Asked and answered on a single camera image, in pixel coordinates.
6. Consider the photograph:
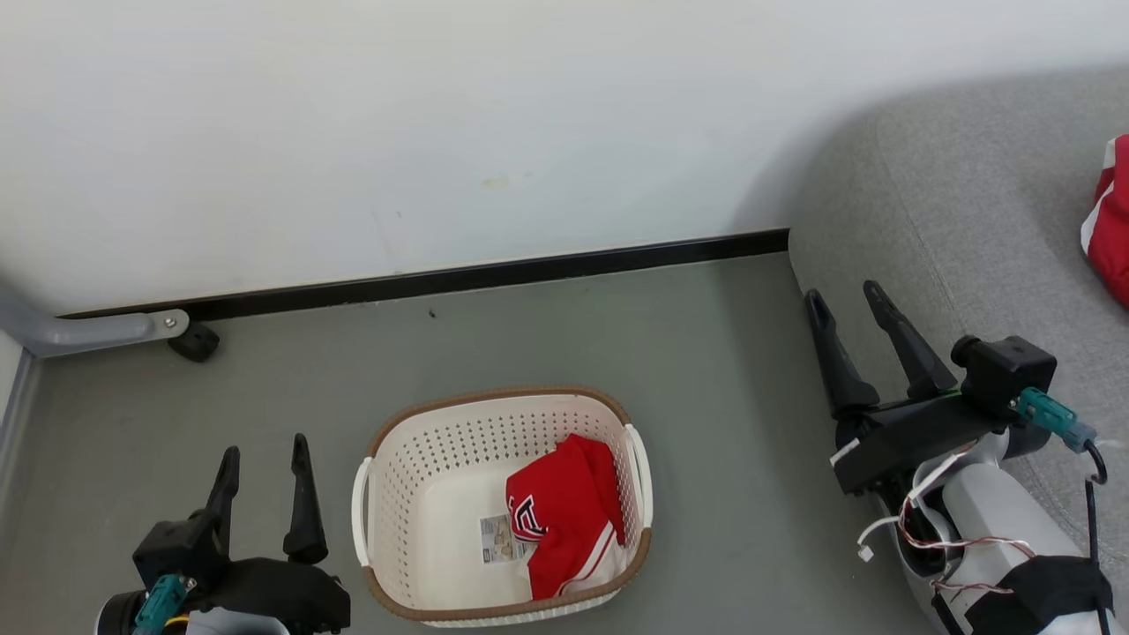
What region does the teal cable connector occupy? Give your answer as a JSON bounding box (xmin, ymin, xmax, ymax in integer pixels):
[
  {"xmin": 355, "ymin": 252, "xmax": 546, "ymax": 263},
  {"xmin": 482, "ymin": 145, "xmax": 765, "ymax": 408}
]
[
  {"xmin": 131, "ymin": 573, "xmax": 198, "ymax": 635},
  {"xmin": 1014, "ymin": 388, "xmax": 1098, "ymax": 453}
]

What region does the white red wire bundle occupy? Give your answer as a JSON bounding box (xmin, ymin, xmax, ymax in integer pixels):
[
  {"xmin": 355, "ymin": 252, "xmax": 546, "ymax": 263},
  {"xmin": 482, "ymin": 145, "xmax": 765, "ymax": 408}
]
[{"xmin": 853, "ymin": 445, "xmax": 1038, "ymax": 602}]

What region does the paper label sticker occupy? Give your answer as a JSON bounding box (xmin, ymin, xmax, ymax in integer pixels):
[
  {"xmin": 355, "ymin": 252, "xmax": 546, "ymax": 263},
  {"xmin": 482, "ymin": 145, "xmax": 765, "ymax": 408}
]
[{"xmin": 480, "ymin": 513, "xmax": 530, "ymax": 565}]

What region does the red garment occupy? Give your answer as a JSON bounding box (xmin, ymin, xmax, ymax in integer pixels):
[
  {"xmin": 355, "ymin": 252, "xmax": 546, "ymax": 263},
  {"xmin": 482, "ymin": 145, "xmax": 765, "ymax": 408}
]
[
  {"xmin": 1080, "ymin": 134, "xmax": 1129, "ymax": 309},
  {"xmin": 505, "ymin": 433, "xmax": 630, "ymax": 601}
]

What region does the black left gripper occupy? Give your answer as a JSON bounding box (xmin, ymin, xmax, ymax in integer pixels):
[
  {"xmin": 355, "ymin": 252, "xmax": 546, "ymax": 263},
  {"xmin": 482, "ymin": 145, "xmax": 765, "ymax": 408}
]
[{"xmin": 189, "ymin": 432, "xmax": 353, "ymax": 635}]

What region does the grey fabric sofa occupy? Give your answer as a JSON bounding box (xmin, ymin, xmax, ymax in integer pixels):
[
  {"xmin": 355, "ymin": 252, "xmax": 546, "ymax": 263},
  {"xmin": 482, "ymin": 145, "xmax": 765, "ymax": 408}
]
[{"xmin": 788, "ymin": 66, "xmax": 1129, "ymax": 635}]

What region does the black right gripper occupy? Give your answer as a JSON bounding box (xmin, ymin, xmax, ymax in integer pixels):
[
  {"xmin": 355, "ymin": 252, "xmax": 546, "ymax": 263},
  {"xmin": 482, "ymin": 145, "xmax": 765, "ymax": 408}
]
[{"xmin": 804, "ymin": 280, "xmax": 1012, "ymax": 496}]

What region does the grey metal frame leg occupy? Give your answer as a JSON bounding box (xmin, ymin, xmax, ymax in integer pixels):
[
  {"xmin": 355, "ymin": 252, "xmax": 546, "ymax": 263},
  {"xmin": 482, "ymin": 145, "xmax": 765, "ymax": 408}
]
[{"xmin": 0, "ymin": 273, "xmax": 191, "ymax": 477}]

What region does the thin black cable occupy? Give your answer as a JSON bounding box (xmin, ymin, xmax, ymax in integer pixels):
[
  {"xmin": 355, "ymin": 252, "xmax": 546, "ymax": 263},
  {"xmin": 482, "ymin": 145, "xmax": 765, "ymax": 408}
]
[{"xmin": 1082, "ymin": 439, "xmax": 1111, "ymax": 635}]

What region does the black baseboard strip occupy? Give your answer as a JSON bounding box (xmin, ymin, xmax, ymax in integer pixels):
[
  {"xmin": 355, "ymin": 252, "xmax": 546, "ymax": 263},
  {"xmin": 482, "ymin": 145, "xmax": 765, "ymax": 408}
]
[{"xmin": 57, "ymin": 228, "xmax": 791, "ymax": 321}]

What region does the white perforated laundry basket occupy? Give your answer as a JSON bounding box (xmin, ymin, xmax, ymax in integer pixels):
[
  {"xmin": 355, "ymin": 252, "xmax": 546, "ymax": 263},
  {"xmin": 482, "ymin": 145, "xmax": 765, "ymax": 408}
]
[{"xmin": 351, "ymin": 385, "xmax": 655, "ymax": 629}]

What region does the black caster wheel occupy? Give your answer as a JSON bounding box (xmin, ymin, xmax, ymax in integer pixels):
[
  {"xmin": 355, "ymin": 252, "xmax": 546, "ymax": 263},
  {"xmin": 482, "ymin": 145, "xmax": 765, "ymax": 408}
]
[{"xmin": 168, "ymin": 323, "xmax": 221, "ymax": 363}]

